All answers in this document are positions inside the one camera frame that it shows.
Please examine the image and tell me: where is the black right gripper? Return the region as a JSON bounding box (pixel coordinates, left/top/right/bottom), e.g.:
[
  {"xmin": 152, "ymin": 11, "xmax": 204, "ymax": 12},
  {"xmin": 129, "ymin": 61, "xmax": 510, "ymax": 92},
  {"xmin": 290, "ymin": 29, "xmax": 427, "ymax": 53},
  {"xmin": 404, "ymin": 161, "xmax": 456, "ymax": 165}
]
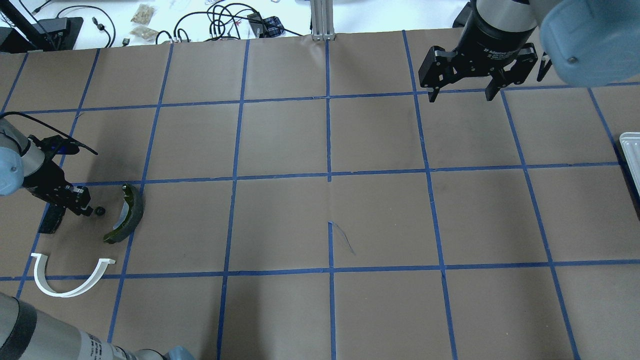
[{"xmin": 418, "ymin": 20, "xmax": 538, "ymax": 103}]

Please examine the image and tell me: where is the silver ribbed metal tray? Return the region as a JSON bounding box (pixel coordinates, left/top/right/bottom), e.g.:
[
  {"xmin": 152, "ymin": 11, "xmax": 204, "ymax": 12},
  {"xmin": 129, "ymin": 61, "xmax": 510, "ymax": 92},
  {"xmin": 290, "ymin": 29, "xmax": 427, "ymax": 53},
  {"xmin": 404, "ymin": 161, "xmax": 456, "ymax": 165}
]
[{"xmin": 618, "ymin": 131, "xmax": 640, "ymax": 195}]

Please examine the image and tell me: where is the black device on desk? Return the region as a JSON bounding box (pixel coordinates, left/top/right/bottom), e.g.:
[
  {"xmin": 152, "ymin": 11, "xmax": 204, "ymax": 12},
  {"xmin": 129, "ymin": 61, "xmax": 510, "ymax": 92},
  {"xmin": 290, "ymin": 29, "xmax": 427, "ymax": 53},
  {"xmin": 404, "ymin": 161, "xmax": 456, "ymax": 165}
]
[{"xmin": 0, "ymin": 17, "xmax": 84, "ymax": 54}]

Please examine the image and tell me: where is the white curved plastic part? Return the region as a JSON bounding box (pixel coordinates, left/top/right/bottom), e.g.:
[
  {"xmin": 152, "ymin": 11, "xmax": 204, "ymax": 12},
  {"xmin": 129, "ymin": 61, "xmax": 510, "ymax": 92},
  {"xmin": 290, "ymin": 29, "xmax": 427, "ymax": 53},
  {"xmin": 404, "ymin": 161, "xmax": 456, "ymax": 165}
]
[{"xmin": 30, "ymin": 252, "xmax": 116, "ymax": 299}]

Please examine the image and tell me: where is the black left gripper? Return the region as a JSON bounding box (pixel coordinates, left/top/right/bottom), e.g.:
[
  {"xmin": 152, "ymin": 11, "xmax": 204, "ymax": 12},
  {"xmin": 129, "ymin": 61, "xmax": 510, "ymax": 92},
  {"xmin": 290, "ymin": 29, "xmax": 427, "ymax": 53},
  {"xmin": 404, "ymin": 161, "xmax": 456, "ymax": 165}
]
[{"xmin": 22, "ymin": 160, "xmax": 94, "ymax": 217}]

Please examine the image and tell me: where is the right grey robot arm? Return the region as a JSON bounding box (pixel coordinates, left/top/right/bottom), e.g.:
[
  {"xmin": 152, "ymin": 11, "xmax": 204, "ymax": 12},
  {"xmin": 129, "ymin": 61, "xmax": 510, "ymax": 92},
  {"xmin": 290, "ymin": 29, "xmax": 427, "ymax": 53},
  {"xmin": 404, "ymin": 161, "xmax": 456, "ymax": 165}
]
[{"xmin": 418, "ymin": 0, "xmax": 640, "ymax": 102}]

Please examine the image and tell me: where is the olive brake shoe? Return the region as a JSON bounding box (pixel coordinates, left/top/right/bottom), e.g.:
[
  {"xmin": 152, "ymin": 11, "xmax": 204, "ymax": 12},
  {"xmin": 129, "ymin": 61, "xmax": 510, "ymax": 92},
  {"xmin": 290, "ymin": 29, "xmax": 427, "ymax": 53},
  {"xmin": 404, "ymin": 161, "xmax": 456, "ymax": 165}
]
[{"xmin": 103, "ymin": 183, "xmax": 145, "ymax": 244}]

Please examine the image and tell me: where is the aluminium frame post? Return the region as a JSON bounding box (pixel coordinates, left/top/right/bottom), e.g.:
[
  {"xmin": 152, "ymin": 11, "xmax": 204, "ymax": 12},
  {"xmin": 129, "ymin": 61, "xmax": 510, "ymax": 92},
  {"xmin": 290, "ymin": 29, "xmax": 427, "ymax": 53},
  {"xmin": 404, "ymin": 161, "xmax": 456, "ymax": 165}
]
[{"xmin": 309, "ymin": 0, "xmax": 336, "ymax": 41}]

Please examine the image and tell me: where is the black cables bundle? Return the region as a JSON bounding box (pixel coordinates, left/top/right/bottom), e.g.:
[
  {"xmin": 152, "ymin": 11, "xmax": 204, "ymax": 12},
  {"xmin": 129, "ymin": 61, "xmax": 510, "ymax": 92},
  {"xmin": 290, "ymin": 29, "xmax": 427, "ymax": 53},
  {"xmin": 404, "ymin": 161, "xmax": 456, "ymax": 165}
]
[{"xmin": 155, "ymin": 0, "xmax": 303, "ymax": 45}]

